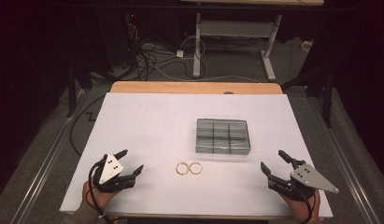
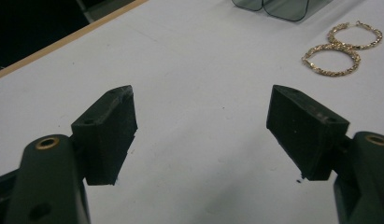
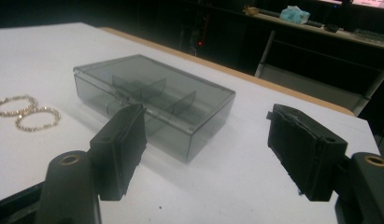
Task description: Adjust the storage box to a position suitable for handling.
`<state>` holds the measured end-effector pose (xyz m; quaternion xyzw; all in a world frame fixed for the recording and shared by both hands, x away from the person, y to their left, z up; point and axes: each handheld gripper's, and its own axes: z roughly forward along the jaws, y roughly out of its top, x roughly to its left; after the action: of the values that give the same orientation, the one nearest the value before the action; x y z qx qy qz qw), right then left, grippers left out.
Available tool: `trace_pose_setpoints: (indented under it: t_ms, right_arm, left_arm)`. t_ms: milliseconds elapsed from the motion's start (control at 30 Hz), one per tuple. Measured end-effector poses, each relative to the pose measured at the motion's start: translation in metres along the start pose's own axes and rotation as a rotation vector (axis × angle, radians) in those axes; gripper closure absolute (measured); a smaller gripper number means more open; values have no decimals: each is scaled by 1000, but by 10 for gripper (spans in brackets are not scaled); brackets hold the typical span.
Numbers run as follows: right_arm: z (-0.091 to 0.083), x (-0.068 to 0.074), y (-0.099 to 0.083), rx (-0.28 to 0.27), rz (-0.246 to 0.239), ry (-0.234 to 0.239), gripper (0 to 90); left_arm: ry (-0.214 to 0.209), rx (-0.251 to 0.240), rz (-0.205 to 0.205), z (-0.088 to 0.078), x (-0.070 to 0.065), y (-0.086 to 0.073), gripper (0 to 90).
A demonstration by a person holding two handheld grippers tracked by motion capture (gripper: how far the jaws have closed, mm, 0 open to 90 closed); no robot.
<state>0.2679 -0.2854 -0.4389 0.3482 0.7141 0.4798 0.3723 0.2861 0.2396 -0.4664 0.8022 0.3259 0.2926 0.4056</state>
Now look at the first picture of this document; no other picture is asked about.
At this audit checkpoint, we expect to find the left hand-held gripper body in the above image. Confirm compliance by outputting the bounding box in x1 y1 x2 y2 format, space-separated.
92 153 137 193

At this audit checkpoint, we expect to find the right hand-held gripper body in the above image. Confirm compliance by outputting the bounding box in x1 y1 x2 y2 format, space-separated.
267 159 340 202

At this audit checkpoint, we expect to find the pair of silver rings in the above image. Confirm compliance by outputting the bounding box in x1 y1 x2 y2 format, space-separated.
175 161 190 176

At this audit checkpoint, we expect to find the clear grey compartment box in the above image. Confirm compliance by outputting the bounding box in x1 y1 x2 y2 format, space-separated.
194 118 252 156

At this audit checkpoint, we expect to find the person's right hand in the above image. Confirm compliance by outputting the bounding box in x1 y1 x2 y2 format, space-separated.
281 189 322 224

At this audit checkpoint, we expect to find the person's left hand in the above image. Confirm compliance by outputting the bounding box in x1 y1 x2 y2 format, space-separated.
81 181 120 213

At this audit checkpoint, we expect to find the white table cover sheet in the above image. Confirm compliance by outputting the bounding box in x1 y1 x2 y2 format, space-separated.
59 91 334 219

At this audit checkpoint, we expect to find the black metal stand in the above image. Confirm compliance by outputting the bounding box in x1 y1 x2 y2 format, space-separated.
65 64 79 119

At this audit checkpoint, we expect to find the wooden table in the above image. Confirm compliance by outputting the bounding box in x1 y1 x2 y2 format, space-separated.
67 80 324 222

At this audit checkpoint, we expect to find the white floor box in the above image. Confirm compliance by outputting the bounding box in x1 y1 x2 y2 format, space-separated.
300 40 315 52

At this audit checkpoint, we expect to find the white-legged desk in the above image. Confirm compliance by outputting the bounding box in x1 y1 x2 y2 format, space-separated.
179 0 325 82

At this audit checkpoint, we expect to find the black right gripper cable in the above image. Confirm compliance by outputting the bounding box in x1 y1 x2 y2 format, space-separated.
293 181 317 224

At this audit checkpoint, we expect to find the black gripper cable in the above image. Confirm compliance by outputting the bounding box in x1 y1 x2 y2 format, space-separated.
293 181 317 224
87 155 115 224

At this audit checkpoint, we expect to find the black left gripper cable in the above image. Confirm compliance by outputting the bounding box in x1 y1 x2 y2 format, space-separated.
87 155 115 224

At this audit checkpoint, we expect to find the aluminium floor rail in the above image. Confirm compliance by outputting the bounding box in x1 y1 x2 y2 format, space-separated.
306 95 382 224
7 89 92 224

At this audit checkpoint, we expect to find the black floor cable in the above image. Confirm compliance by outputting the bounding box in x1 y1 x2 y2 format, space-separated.
69 94 107 157

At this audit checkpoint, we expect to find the bundle of black floor cables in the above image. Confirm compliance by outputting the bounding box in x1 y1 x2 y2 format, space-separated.
126 18 198 82

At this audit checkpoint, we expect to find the white floor cable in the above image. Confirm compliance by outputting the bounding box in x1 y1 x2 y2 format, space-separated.
142 36 261 84

